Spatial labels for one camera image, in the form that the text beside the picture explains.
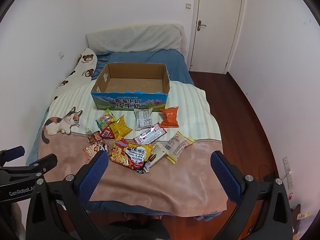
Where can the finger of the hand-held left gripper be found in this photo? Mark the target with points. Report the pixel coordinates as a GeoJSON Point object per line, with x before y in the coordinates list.
{"type": "Point", "coordinates": [45, 163]}
{"type": "Point", "coordinates": [13, 153]}

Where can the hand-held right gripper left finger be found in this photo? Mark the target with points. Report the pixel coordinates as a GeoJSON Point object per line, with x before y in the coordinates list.
{"type": "Point", "coordinates": [93, 172]}

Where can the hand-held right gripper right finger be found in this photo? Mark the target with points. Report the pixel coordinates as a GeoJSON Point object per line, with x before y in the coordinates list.
{"type": "Point", "coordinates": [225, 177]}

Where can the printed cardboard box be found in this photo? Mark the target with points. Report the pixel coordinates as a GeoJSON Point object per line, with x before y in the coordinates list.
{"type": "Point", "coordinates": [130, 103]}

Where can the orange snack packet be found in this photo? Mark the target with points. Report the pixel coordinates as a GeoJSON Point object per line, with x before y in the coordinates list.
{"type": "Point", "coordinates": [170, 117]}

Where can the red and white snack packet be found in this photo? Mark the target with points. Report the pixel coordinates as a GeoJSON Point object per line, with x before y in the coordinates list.
{"type": "Point", "coordinates": [91, 152]}

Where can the brown snack packet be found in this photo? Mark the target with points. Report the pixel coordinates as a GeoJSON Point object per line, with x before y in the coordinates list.
{"type": "Point", "coordinates": [93, 137]}

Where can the instant noodle packet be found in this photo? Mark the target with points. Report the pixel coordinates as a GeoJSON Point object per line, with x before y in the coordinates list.
{"type": "Point", "coordinates": [127, 155]}

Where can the small red snack packet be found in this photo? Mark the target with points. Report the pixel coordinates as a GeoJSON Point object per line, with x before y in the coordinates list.
{"type": "Point", "coordinates": [107, 133]}

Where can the cat printed blanket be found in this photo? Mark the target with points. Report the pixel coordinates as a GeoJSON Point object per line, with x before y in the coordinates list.
{"type": "Point", "coordinates": [175, 180]}

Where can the yellow snack packet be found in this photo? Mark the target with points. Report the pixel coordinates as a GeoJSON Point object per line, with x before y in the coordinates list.
{"type": "Point", "coordinates": [120, 127]}

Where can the colourful candy bag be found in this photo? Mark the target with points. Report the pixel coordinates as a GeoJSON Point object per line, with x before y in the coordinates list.
{"type": "Point", "coordinates": [106, 120]}

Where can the pale packet with yellow edges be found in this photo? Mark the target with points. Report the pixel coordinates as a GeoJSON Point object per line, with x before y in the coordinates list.
{"type": "Point", "coordinates": [178, 145]}

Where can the red-edged clear long packet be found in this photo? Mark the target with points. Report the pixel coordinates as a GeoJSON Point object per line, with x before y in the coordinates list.
{"type": "Point", "coordinates": [150, 135]}

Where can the white cookie packet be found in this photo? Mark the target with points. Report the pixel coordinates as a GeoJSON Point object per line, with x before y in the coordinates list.
{"type": "Point", "coordinates": [158, 151]}

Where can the bear print pillow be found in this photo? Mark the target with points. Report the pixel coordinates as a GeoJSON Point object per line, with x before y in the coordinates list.
{"type": "Point", "coordinates": [82, 67]}

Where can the grey textured pillow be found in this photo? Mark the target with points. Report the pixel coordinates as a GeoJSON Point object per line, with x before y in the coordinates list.
{"type": "Point", "coordinates": [135, 38]}

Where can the white door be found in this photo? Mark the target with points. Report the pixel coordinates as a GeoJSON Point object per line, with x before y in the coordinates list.
{"type": "Point", "coordinates": [217, 30]}

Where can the white wall socket strip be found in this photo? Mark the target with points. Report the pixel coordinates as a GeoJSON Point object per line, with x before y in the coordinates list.
{"type": "Point", "coordinates": [289, 180]}

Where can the white light switch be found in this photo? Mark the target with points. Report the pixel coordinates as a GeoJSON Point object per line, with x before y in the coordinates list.
{"type": "Point", "coordinates": [188, 5]}

